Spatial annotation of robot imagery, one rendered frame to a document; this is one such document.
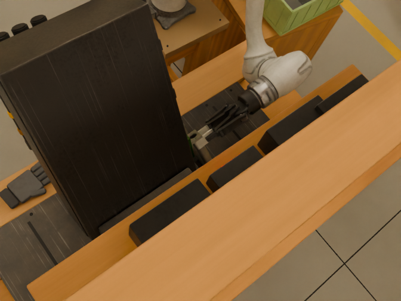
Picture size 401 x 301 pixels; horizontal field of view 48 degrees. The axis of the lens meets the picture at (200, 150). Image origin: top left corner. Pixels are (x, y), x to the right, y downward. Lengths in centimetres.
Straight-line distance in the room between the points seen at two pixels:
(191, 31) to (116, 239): 124
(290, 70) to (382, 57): 213
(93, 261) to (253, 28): 93
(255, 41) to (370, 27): 216
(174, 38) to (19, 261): 104
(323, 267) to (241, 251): 219
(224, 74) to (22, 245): 98
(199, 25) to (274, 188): 152
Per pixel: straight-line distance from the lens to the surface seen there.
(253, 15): 149
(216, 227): 51
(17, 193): 161
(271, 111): 185
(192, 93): 179
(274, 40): 223
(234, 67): 189
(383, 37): 362
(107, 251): 90
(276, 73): 141
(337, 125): 61
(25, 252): 158
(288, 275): 260
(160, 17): 198
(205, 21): 202
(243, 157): 94
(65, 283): 90
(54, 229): 158
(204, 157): 140
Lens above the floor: 242
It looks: 65 degrees down
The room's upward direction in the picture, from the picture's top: 22 degrees clockwise
